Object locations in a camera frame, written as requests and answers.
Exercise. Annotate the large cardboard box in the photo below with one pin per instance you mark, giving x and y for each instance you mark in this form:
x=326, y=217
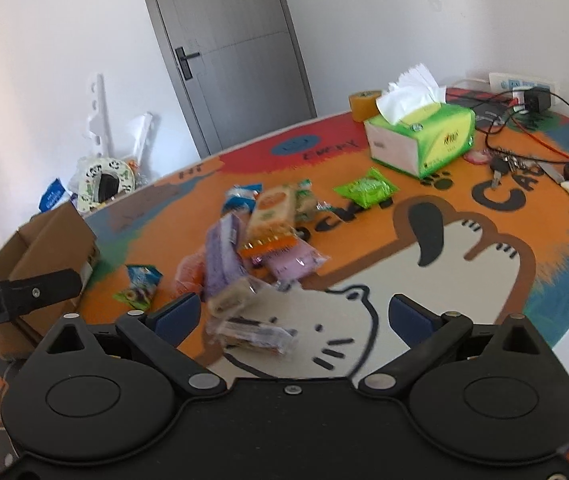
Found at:
x=49, y=240

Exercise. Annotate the blue bag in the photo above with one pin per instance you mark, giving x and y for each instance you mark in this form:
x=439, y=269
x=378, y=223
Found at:
x=52, y=196

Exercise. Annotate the bunch of keys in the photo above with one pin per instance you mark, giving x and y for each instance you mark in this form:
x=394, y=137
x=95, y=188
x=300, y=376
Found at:
x=499, y=166

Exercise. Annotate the white plastic bag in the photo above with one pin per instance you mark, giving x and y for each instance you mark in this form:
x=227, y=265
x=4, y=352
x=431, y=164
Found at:
x=139, y=140

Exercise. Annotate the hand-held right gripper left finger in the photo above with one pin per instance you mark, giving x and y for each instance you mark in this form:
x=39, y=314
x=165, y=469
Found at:
x=178, y=314

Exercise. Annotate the tan cracker packet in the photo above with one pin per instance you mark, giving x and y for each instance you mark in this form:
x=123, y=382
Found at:
x=272, y=215

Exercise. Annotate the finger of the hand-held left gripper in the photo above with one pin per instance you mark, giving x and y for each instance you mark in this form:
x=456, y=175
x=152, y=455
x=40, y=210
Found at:
x=44, y=291

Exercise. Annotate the black charger adapter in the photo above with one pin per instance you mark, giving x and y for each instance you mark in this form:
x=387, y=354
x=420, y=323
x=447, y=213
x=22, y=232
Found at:
x=537, y=100

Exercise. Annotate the white plastic rack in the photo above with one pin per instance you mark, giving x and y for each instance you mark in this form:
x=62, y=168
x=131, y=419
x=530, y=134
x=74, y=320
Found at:
x=99, y=120

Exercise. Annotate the white power strip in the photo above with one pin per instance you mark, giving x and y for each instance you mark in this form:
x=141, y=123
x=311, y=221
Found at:
x=504, y=80

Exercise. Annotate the white plug adapter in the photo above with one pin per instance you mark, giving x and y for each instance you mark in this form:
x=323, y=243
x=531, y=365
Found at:
x=518, y=95

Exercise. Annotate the grey door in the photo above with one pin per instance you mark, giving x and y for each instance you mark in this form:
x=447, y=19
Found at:
x=234, y=45

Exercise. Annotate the dark flat object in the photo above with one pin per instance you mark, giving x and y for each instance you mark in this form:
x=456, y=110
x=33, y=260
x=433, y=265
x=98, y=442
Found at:
x=487, y=112

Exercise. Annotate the clear packet dark cookies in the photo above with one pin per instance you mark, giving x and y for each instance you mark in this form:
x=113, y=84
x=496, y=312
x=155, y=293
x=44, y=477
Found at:
x=254, y=336

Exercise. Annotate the clear packet beige biscuit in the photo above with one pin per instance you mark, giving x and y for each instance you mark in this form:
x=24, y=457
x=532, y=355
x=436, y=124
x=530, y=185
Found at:
x=234, y=297

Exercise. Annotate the green white snack packet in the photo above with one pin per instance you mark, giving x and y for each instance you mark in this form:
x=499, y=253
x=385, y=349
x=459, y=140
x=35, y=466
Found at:
x=307, y=200

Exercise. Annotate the pink snack packet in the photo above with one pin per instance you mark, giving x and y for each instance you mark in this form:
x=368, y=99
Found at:
x=294, y=261

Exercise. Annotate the green tissue box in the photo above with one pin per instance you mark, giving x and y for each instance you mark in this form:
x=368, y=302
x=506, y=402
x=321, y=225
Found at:
x=429, y=140

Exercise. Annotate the red snack packet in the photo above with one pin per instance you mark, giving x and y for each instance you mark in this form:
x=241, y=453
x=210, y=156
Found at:
x=190, y=272

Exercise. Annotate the small blue green packet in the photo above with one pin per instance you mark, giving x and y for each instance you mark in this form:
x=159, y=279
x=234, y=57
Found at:
x=142, y=285

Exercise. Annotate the blue snack packet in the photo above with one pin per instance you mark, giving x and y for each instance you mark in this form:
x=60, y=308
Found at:
x=237, y=202

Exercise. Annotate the bright green snack packet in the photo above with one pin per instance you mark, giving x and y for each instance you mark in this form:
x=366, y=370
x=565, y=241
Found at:
x=365, y=189

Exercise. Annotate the purple snack packet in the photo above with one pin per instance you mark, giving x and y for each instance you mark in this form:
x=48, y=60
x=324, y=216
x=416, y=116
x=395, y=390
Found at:
x=222, y=255

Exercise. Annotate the cartoon printed table mat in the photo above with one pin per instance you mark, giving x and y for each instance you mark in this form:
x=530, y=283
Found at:
x=504, y=270

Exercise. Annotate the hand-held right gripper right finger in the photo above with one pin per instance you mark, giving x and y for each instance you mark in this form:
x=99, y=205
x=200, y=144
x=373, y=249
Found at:
x=410, y=321

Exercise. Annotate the brown tape roll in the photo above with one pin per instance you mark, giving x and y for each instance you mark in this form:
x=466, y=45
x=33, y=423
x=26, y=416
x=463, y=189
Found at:
x=363, y=105

